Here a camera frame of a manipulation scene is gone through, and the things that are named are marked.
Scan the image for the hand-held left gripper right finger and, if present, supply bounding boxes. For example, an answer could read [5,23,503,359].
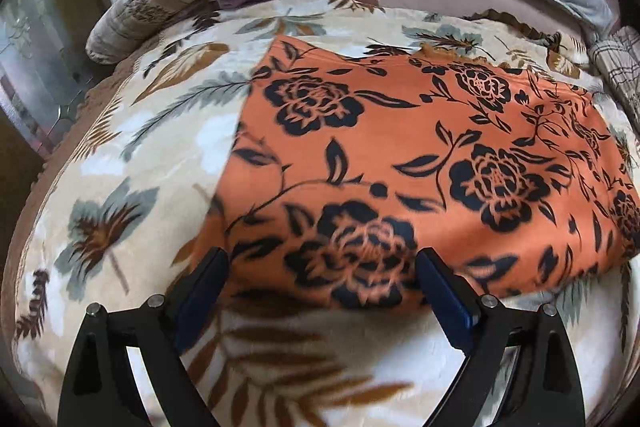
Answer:
[415,247,587,427]

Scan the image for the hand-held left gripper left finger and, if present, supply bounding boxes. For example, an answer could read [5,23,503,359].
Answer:
[57,247,231,427]

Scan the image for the orange black floral garment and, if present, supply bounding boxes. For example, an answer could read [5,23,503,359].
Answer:
[212,34,640,311]

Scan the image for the cream leaf print blanket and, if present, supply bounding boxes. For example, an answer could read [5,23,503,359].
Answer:
[10,0,640,427]

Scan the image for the plaid cloth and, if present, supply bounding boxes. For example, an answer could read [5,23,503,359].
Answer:
[587,24,640,106]

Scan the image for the glass door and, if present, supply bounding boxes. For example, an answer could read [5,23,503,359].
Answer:
[0,0,110,150]

